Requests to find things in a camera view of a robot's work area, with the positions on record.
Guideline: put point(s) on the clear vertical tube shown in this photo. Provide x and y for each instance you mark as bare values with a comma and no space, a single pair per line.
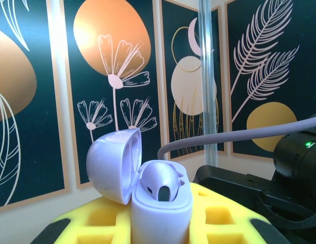
207,76

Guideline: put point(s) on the purple earbud charging case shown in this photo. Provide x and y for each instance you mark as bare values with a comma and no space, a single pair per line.
160,221

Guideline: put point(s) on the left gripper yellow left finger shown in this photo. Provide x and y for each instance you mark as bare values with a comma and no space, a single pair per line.
101,221

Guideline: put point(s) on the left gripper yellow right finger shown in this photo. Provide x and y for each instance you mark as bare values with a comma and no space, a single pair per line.
218,218

